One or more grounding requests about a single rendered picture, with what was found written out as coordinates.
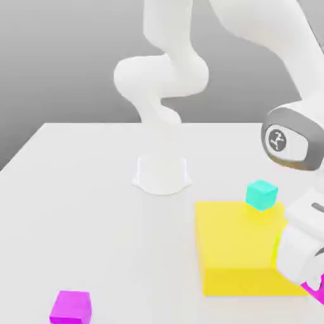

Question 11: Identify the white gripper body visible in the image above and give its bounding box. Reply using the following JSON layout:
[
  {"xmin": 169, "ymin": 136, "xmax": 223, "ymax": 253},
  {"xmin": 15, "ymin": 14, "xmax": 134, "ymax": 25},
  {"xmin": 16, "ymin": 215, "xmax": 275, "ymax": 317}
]
[{"xmin": 275, "ymin": 223, "xmax": 324, "ymax": 292}]

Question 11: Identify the small magenta cube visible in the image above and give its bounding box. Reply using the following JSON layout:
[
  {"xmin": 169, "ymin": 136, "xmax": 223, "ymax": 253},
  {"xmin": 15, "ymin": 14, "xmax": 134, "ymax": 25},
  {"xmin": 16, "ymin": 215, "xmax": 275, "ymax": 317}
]
[
  {"xmin": 49, "ymin": 290, "xmax": 92, "ymax": 324},
  {"xmin": 300, "ymin": 273, "xmax": 324, "ymax": 306}
]

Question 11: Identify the small cyan cube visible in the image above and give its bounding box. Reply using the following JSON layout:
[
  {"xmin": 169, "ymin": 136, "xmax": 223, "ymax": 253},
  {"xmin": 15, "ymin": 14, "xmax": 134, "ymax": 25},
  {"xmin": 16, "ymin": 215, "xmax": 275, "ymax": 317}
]
[{"xmin": 245, "ymin": 179, "xmax": 279, "ymax": 213}]

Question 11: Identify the large yellow box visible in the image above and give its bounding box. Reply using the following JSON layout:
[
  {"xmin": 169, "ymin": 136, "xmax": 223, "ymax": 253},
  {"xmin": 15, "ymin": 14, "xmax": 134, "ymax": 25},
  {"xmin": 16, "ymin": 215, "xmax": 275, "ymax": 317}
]
[{"xmin": 194, "ymin": 201, "xmax": 313, "ymax": 297}]

